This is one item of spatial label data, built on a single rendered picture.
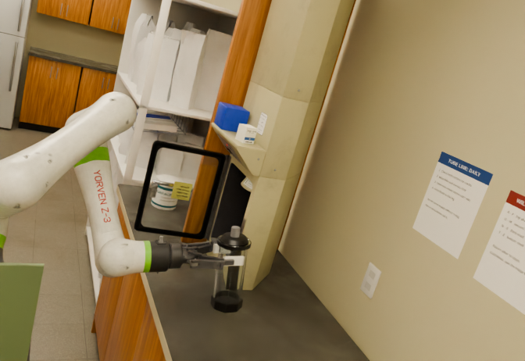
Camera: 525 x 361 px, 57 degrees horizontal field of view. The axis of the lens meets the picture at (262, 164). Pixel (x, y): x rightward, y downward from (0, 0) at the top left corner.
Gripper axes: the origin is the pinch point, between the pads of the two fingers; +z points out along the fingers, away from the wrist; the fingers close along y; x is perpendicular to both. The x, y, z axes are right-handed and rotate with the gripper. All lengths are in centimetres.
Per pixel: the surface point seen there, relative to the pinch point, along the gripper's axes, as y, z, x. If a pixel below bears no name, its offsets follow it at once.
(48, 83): 526, -64, 0
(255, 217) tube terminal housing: 23.2, 16.7, -4.2
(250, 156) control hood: 20.7, 10.4, -27.8
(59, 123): 531, -48, 49
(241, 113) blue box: 41, 13, -40
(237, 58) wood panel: 55, 13, -61
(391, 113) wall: 14, 62, -49
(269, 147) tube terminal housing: 20.4, 17.2, -31.7
